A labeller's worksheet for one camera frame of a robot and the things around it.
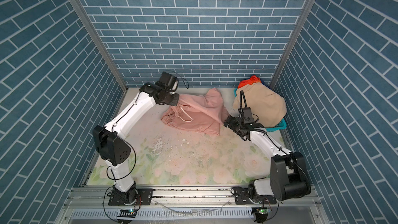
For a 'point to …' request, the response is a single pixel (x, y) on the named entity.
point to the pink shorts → (203, 113)
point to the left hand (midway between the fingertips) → (175, 99)
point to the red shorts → (253, 79)
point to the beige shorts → (268, 106)
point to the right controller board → (261, 214)
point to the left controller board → (130, 213)
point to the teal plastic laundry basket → (282, 125)
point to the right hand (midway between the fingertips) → (228, 122)
